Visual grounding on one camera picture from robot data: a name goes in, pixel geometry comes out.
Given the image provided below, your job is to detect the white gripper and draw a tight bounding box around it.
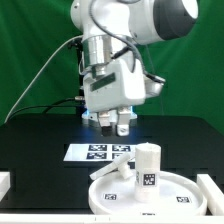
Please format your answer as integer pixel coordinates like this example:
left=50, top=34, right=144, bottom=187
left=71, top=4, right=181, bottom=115
left=83, top=59, right=146, bottom=136

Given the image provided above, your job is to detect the white table base plate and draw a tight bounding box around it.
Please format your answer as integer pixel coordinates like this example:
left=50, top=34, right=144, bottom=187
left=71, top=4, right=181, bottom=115
left=90, top=152, right=135, bottom=180

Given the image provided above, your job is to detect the white round table top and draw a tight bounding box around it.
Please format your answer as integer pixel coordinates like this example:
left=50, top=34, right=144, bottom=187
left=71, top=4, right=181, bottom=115
left=89, top=171, right=207, bottom=217

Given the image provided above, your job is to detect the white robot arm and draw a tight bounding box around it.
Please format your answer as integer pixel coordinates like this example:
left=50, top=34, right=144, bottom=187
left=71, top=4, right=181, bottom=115
left=71, top=0, right=198, bottom=136

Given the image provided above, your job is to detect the white marker sheet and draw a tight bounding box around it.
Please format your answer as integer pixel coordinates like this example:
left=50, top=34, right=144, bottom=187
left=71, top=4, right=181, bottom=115
left=64, top=144, right=135, bottom=162

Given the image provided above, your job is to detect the green backdrop curtain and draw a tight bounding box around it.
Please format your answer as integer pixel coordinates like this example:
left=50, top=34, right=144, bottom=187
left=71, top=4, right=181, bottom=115
left=0, top=0, right=224, bottom=129

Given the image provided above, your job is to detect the white left fence block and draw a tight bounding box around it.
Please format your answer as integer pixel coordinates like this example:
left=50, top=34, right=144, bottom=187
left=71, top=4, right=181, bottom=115
left=0, top=172, right=11, bottom=201

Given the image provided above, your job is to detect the white fence block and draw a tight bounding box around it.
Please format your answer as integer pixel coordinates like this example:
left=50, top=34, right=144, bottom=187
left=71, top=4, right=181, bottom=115
left=0, top=172, right=11, bottom=201
left=196, top=174, right=224, bottom=216

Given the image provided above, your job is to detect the white right fence block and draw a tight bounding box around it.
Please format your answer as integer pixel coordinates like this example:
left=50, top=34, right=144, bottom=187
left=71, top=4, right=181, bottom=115
left=196, top=174, right=224, bottom=216

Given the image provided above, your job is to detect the black camera stand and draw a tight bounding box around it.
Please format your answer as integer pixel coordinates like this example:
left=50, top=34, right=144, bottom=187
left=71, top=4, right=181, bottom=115
left=77, top=47, right=85, bottom=116

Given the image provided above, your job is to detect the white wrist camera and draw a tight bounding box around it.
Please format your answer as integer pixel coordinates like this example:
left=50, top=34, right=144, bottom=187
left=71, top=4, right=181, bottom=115
left=144, top=74, right=166, bottom=98

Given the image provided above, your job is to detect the black cable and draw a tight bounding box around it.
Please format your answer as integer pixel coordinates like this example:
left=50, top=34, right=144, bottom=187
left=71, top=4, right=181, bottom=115
left=6, top=97, right=87, bottom=123

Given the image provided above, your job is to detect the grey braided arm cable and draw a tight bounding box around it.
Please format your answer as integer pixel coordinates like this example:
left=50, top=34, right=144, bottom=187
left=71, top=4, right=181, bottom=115
left=89, top=0, right=148, bottom=78

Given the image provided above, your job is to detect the white cable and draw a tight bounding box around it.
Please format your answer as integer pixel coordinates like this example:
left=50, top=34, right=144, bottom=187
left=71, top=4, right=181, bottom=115
left=3, top=34, right=84, bottom=124

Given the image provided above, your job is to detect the white front rail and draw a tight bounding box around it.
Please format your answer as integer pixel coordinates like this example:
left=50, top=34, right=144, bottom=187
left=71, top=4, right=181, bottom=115
left=0, top=214, right=224, bottom=224

